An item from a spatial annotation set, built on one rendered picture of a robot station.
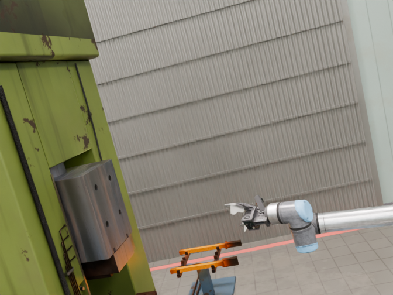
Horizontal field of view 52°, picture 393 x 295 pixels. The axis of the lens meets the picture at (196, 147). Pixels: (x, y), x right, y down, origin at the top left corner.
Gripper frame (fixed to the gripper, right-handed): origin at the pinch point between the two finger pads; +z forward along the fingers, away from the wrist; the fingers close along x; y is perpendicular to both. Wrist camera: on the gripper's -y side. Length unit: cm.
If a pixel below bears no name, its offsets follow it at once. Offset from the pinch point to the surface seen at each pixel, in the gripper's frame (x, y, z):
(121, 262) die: -6, 28, 50
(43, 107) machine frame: -79, -4, 57
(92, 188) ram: -43, 14, 45
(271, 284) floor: 196, -82, 89
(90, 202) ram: -40, 20, 45
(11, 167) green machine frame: -76, 31, 48
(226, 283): 80, -14, 53
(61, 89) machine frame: -77, -24, 63
